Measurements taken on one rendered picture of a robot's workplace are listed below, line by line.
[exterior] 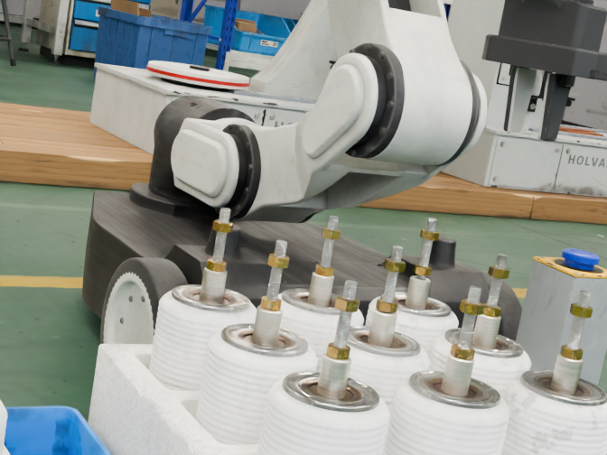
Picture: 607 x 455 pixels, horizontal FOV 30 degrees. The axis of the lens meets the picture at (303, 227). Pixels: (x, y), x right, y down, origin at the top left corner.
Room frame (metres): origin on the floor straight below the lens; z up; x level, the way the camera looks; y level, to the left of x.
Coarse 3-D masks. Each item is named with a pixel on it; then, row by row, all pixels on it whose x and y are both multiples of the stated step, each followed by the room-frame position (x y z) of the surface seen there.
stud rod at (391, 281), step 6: (396, 246) 0.98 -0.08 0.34; (396, 252) 0.97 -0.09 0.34; (402, 252) 0.98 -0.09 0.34; (390, 258) 0.98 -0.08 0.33; (396, 258) 0.98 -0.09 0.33; (390, 276) 0.98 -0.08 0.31; (396, 276) 0.98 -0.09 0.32; (390, 282) 0.98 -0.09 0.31; (396, 282) 0.98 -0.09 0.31; (390, 288) 0.98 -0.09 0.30; (384, 294) 0.98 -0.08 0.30; (390, 294) 0.97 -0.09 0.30; (384, 300) 0.98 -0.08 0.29; (390, 300) 0.98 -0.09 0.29
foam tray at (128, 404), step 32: (128, 352) 1.04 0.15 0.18; (96, 384) 1.04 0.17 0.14; (128, 384) 0.97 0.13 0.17; (160, 384) 0.97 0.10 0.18; (96, 416) 1.03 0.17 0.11; (128, 416) 0.96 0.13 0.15; (160, 416) 0.90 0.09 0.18; (192, 416) 0.90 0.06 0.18; (128, 448) 0.95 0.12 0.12; (160, 448) 0.89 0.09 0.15; (192, 448) 0.84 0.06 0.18; (224, 448) 0.85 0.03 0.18; (256, 448) 0.86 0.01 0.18
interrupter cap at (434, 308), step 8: (400, 296) 1.16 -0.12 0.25; (400, 304) 1.12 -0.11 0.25; (432, 304) 1.15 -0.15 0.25; (440, 304) 1.15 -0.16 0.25; (408, 312) 1.10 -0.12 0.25; (416, 312) 1.10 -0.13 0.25; (424, 312) 1.10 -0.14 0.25; (432, 312) 1.11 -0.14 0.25; (440, 312) 1.11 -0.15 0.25; (448, 312) 1.12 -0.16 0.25
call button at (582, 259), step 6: (564, 252) 1.18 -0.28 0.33; (570, 252) 1.18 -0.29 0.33; (576, 252) 1.18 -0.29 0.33; (582, 252) 1.19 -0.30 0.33; (588, 252) 1.20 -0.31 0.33; (570, 258) 1.17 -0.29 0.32; (576, 258) 1.17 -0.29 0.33; (582, 258) 1.17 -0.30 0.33; (588, 258) 1.17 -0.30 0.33; (594, 258) 1.17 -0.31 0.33; (570, 264) 1.18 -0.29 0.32; (576, 264) 1.17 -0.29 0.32; (582, 264) 1.17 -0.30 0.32; (588, 264) 1.17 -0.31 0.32; (594, 264) 1.17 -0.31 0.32
